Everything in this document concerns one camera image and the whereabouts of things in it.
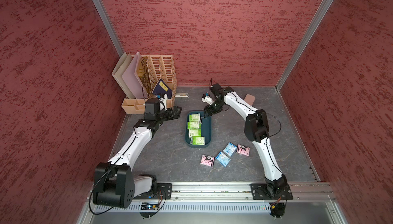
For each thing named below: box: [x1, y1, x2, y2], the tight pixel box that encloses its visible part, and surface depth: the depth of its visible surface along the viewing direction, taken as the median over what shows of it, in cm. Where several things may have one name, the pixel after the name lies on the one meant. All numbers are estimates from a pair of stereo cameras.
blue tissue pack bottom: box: [214, 151, 231, 168], surface depth 85 cm
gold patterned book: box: [137, 55, 152, 98], surface depth 104 cm
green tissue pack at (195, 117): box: [188, 113, 201, 122], surface depth 99 cm
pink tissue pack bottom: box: [200, 154, 215, 168], surface depth 83 cm
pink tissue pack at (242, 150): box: [236, 143, 251, 157], surface depth 87 cm
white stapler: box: [175, 93, 189, 99], surface depth 116 cm
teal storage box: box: [184, 110, 213, 148], surface depth 94 cm
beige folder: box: [111, 52, 136, 100], surface depth 93 cm
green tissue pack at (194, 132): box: [188, 128, 202, 138], surface depth 91 cm
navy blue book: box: [152, 78, 173, 100], surface depth 107 cm
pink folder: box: [121, 51, 149, 99], surface depth 94 cm
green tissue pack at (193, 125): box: [187, 121, 200, 129], surface depth 94 cm
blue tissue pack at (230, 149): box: [222, 142, 237, 158], surface depth 87 cm
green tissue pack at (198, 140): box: [191, 136, 206, 146], surface depth 87 cm
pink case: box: [244, 94, 256, 106], surface depth 112 cm
